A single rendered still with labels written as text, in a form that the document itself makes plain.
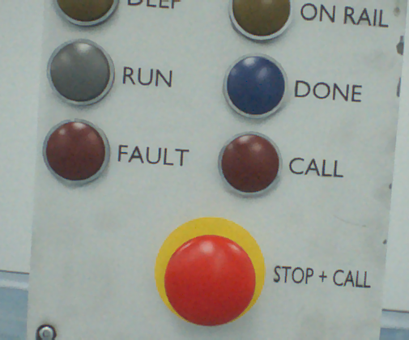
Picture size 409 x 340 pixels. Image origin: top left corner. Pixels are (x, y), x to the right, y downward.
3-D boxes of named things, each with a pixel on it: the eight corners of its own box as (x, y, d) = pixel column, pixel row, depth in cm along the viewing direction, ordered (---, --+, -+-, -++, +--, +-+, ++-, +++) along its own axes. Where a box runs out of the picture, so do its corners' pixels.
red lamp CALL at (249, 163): (279, 195, 28) (283, 135, 27) (218, 191, 27) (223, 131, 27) (276, 194, 28) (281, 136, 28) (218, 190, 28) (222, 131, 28)
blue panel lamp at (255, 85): (284, 116, 27) (288, 56, 27) (223, 112, 27) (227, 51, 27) (282, 118, 28) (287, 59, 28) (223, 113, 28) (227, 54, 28)
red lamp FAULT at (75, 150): (102, 184, 27) (106, 122, 27) (40, 180, 27) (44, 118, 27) (105, 183, 28) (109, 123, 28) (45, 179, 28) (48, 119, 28)
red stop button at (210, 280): (253, 333, 26) (260, 240, 25) (159, 328, 25) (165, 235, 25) (247, 307, 30) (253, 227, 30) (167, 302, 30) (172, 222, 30)
